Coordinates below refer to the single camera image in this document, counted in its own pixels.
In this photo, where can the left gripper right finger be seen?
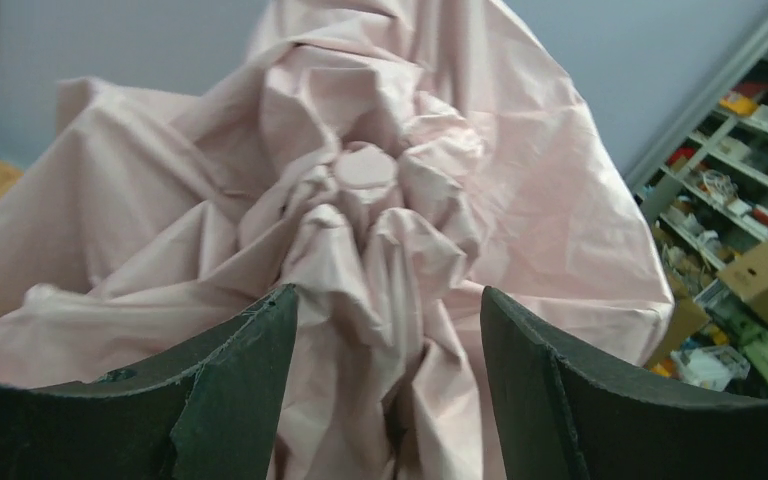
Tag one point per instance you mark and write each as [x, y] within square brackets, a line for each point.
[565, 409]

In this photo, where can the metal storage shelving rack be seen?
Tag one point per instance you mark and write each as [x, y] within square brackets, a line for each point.
[704, 191]

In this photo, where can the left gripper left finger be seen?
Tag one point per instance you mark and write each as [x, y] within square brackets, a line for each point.
[207, 408]

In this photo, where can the pink folding umbrella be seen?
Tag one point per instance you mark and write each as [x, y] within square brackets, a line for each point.
[391, 160]

